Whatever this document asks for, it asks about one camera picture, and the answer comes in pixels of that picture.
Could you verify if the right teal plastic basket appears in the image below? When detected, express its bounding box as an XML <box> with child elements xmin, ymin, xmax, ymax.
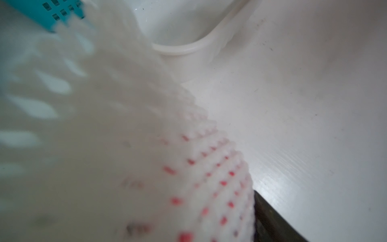
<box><xmin>3</xmin><ymin>0</ymin><xmax>85</xmax><ymax>32</ymax></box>

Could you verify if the white plastic tub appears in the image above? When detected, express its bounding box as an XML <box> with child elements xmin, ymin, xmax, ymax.
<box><xmin>125</xmin><ymin>0</ymin><xmax>261</xmax><ymax>83</ymax></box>

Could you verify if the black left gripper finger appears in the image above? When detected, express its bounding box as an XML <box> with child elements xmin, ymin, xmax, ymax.
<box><xmin>254</xmin><ymin>191</ymin><xmax>307</xmax><ymax>242</ymax></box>

